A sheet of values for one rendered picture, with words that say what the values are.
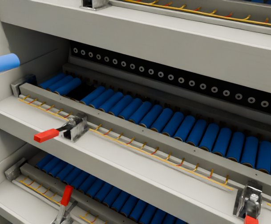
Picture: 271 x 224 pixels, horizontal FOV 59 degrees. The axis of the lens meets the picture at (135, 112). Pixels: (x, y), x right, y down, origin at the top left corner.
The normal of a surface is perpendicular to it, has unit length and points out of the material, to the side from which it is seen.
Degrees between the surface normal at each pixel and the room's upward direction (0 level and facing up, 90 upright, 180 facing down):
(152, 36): 111
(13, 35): 90
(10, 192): 21
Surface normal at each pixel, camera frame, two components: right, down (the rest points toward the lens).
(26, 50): 0.88, 0.32
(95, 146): 0.05, -0.81
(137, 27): -0.47, 0.50
